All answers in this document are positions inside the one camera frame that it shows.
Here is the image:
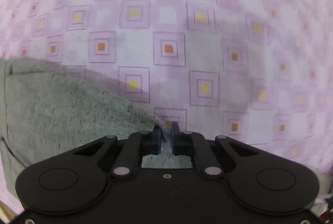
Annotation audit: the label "grey knit pants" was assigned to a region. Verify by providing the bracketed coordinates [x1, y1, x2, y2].
[0, 58, 193, 195]

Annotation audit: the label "pink patterned bed sheet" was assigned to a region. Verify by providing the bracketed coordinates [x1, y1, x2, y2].
[1, 0, 332, 213]

